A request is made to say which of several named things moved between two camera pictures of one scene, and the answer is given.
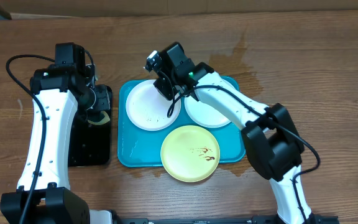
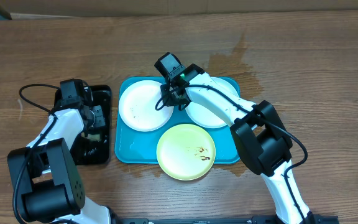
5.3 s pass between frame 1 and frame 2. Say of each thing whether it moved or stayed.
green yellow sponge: moved
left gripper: moved
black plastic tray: stayed
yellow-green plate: stayed
